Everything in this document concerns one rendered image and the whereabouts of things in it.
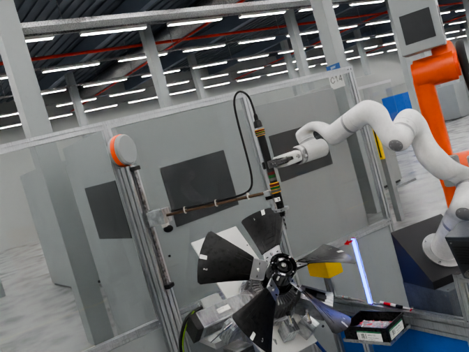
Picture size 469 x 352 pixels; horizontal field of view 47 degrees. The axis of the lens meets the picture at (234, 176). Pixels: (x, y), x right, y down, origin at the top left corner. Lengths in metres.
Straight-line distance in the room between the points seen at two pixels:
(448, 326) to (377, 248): 1.38
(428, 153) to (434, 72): 3.82
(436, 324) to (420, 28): 4.00
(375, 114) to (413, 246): 0.70
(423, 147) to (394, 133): 0.16
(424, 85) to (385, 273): 2.84
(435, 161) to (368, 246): 1.49
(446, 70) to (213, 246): 4.18
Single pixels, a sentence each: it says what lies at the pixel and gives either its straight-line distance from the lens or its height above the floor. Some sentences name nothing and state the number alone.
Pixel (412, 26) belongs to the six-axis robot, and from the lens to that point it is 5.96.
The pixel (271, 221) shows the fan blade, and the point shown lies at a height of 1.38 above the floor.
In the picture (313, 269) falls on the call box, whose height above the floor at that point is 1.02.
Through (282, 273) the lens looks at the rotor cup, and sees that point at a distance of 2.26.
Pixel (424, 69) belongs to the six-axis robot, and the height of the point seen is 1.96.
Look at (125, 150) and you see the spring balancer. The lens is 2.62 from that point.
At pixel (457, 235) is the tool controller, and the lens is 2.12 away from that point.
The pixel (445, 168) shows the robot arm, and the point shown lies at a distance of 2.26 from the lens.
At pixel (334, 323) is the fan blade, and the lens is 2.24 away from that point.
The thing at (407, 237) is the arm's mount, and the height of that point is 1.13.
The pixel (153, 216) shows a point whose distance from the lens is 2.59.
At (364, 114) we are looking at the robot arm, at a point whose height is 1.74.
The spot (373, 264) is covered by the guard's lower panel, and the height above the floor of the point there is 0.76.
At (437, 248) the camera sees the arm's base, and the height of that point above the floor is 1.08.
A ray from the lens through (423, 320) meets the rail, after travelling 2.48.
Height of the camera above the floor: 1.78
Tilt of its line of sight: 4 degrees down
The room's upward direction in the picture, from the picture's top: 16 degrees counter-clockwise
